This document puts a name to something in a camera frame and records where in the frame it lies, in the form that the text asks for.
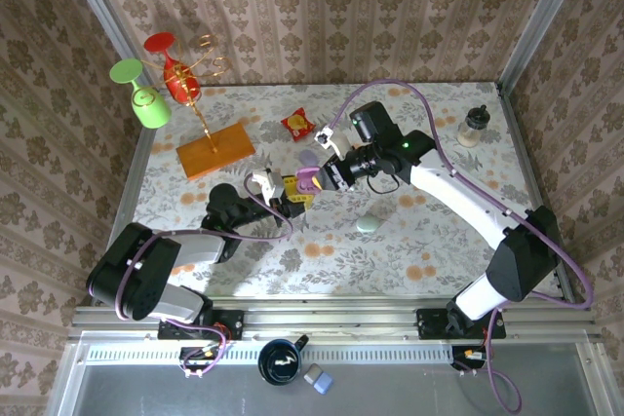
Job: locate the glass spice jar black lid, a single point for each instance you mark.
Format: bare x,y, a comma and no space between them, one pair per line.
470,131

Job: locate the grey eraser block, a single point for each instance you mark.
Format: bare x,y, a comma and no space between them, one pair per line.
311,373

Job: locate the green wine glass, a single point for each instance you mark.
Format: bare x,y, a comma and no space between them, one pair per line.
152,111

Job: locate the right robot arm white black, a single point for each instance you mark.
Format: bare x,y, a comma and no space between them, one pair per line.
453,192

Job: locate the blue eraser block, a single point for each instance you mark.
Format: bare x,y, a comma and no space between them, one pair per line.
323,383

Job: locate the floral patterned table cover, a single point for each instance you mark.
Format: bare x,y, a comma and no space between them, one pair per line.
341,265

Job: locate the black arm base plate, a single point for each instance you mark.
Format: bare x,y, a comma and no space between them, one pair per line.
229,323
431,326

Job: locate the lavender earbud charging case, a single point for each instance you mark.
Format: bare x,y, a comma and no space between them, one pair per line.
308,158

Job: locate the aluminium frame rail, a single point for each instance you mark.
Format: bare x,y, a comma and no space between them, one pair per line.
331,323

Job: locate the red wine glass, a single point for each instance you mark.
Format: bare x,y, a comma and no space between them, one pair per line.
180,82

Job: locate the aluminium table edge rail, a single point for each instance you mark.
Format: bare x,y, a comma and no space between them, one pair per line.
127,192
527,162

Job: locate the pale green earbud charging case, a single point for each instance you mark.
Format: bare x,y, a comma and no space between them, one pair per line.
367,224

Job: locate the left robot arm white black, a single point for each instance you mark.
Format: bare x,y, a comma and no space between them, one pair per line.
195,248

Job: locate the purple earbud charging case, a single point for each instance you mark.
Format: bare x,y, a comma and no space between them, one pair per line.
303,175

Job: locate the red snack packet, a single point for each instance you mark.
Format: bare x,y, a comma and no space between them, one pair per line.
297,124

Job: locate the black mug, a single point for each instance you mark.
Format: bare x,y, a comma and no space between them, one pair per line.
268,362

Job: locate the black power connector block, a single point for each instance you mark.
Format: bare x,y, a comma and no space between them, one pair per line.
200,357
468,356

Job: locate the aluminium frame post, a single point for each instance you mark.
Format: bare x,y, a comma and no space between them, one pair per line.
541,21
105,16

